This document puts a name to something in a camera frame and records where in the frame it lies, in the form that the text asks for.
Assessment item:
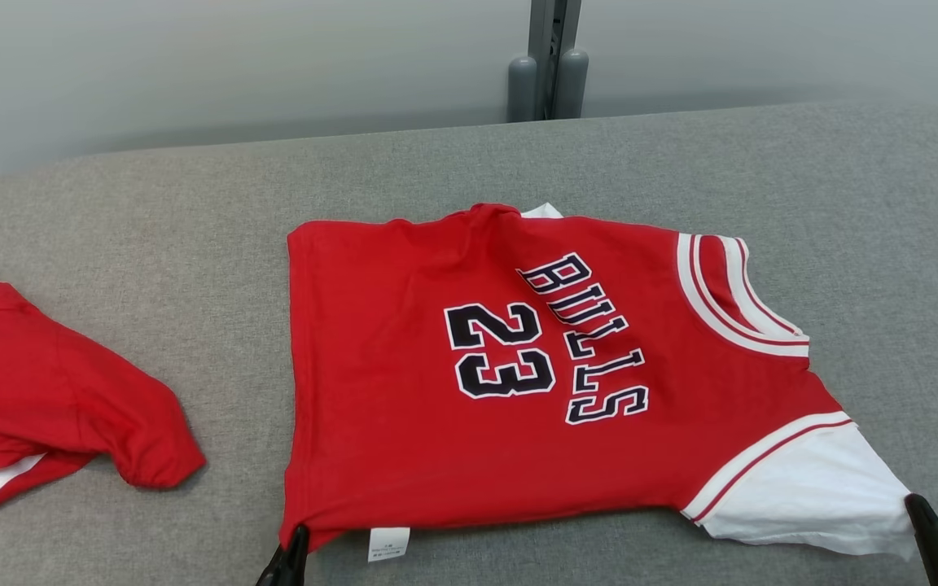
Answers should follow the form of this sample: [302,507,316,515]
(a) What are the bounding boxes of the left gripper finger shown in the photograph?
[256,525,309,586]

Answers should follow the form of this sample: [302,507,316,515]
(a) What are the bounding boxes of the red Bulls jersey shirt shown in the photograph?
[278,202,918,564]

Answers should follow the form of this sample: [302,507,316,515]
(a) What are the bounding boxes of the grey metal partition post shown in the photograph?
[528,0,584,120]

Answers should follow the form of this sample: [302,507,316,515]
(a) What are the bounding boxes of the grey cylindrical post foot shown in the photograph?
[507,55,537,123]
[554,49,590,120]

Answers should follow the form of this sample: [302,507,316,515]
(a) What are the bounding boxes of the red Bulls shorts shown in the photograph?
[0,279,207,531]

